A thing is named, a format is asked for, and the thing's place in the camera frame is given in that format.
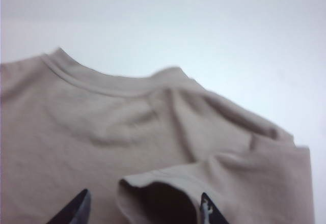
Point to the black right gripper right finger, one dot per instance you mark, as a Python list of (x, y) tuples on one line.
[(215, 213)]

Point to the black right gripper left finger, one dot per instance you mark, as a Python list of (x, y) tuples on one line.
[(74, 211)]

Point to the beige T-shirt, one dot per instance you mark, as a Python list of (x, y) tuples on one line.
[(114, 132)]

